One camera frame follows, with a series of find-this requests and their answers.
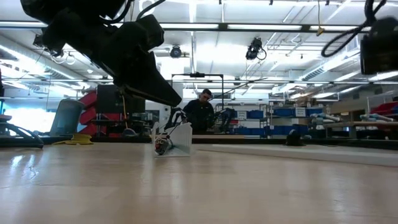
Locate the person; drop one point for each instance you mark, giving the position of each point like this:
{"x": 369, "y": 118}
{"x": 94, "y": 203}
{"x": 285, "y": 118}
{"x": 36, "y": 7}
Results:
{"x": 200, "y": 115}

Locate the black monitor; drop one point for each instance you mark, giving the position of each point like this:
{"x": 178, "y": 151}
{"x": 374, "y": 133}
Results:
{"x": 105, "y": 99}

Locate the red zigzag panel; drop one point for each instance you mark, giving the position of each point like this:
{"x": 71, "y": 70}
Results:
{"x": 88, "y": 116}

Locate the red storage bin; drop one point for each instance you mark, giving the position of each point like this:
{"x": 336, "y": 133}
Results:
{"x": 388, "y": 109}

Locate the white raceway cover strip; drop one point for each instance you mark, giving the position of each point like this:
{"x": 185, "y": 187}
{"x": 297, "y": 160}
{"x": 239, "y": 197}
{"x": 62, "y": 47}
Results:
{"x": 311, "y": 154}

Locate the wooden workbench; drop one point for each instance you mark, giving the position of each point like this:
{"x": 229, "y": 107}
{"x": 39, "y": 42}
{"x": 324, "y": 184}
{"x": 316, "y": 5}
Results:
{"x": 373, "y": 124}

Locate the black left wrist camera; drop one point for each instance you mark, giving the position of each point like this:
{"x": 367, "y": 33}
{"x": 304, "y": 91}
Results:
{"x": 152, "y": 31}

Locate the black ceiling-mounted device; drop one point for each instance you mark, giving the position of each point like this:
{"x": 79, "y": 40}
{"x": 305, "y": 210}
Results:
{"x": 38, "y": 42}

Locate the black aluminium frame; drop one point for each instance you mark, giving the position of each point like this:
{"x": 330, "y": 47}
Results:
{"x": 342, "y": 143}

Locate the tall black station frame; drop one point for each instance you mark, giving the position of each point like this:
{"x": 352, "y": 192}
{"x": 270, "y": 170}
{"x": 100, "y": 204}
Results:
{"x": 196, "y": 75}

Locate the blue storage bin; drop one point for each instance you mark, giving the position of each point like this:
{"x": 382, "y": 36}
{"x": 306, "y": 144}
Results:
{"x": 256, "y": 114}
{"x": 302, "y": 127}
{"x": 314, "y": 112}
{"x": 264, "y": 130}
{"x": 283, "y": 112}

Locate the black overhead camera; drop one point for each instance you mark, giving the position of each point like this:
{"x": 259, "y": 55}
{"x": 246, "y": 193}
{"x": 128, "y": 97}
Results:
{"x": 255, "y": 46}

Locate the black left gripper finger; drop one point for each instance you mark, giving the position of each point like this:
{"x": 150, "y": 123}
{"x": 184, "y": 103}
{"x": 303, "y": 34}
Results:
{"x": 146, "y": 95}
{"x": 158, "y": 77}

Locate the black bench robot arm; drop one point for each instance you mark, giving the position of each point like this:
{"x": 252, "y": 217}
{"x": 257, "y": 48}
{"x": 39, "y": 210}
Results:
{"x": 227, "y": 118}
{"x": 175, "y": 116}

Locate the black ceiling camera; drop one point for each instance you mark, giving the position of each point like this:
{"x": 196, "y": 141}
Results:
{"x": 176, "y": 52}

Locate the grey foam roll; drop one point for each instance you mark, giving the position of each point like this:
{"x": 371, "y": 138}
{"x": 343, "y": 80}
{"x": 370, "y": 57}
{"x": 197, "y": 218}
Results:
{"x": 376, "y": 117}
{"x": 329, "y": 117}

